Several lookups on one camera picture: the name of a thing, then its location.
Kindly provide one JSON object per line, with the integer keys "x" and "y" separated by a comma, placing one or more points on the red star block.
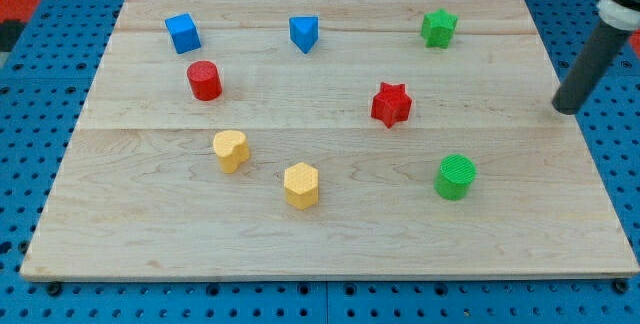
{"x": 391, "y": 104}

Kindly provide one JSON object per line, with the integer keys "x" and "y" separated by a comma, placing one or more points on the blue triangle block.
{"x": 304, "y": 32}

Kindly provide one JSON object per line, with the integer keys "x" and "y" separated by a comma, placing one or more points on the green star block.
{"x": 438, "y": 28}

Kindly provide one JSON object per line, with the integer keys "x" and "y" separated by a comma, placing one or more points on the wooden board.
{"x": 140, "y": 196}

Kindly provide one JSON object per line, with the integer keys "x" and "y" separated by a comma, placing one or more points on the yellow hexagon block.
{"x": 301, "y": 184}

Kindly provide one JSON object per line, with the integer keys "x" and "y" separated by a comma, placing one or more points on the yellow heart block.
{"x": 231, "y": 148}

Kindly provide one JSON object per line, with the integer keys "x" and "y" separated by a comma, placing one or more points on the red cylinder block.
{"x": 204, "y": 80}

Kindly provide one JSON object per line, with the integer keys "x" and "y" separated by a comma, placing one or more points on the green cylinder block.
{"x": 455, "y": 175}

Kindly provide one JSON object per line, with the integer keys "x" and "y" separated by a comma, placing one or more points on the blue cube block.
{"x": 183, "y": 32}

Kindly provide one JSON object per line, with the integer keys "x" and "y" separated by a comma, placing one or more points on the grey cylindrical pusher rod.
{"x": 591, "y": 64}

